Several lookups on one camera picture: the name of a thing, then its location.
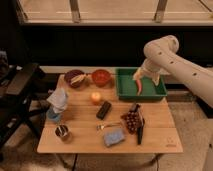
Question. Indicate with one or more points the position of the dark maroon bowl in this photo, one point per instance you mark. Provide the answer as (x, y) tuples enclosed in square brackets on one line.
[(70, 74)]

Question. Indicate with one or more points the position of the black handled knife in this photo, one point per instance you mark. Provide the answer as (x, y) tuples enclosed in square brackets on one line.
[(136, 109)]

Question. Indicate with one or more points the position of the black chair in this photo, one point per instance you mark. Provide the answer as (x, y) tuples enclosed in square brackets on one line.
[(17, 90)]

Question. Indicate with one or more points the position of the orange apple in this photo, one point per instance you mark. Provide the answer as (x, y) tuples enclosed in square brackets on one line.
[(96, 97)]

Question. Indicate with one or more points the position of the green plastic bin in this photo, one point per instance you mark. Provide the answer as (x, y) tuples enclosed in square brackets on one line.
[(144, 89)]

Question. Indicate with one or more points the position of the light blue crumpled cloth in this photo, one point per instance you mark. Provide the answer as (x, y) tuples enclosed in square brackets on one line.
[(58, 100)]

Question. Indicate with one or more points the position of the yellow banana in bowl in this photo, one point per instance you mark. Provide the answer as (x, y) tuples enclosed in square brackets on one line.
[(78, 78)]

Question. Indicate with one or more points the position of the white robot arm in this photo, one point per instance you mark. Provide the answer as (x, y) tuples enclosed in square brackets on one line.
[(162, 54)]

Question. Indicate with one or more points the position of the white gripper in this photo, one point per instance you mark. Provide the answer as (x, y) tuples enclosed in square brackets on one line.
[(150, 69)]

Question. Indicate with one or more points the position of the red bowl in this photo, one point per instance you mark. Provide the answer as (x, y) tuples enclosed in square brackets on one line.
[(101, 77)]

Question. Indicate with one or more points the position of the blue cup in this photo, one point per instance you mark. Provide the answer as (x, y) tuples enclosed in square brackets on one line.
[(52, 116)]

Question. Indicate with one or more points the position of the blue sponge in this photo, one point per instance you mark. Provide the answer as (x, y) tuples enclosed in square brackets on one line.
[(115, 137)]

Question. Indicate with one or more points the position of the dark red grape bunch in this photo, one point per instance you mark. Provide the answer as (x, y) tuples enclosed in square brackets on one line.
[(132, 121)]

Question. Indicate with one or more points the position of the black rectangular block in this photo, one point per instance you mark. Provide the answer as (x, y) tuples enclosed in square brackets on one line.
[(103, 110)]

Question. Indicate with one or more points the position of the red chili pepper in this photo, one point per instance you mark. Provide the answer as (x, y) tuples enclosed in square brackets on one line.
[(139, 86)]

